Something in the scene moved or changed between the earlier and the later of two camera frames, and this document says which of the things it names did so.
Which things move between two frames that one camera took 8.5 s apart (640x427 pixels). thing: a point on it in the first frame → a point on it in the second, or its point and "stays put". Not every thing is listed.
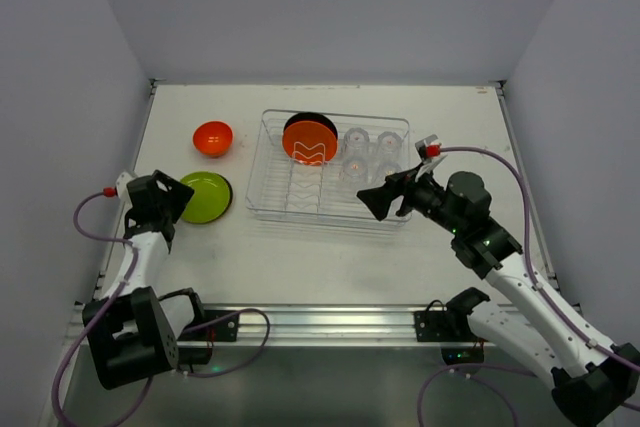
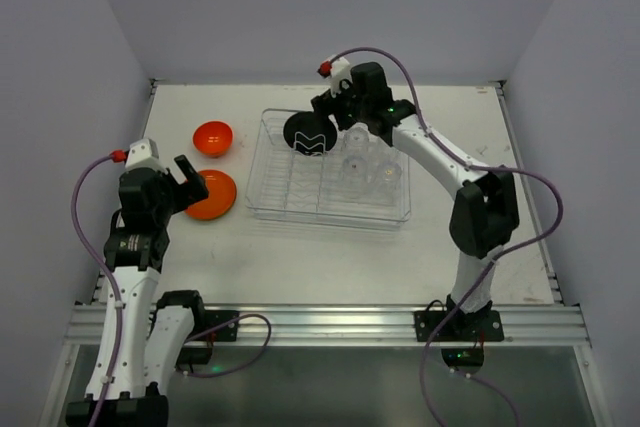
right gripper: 404,191 → 326,105
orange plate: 309,143 → 222,195
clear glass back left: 356,143 stays put
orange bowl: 212,138 stays put
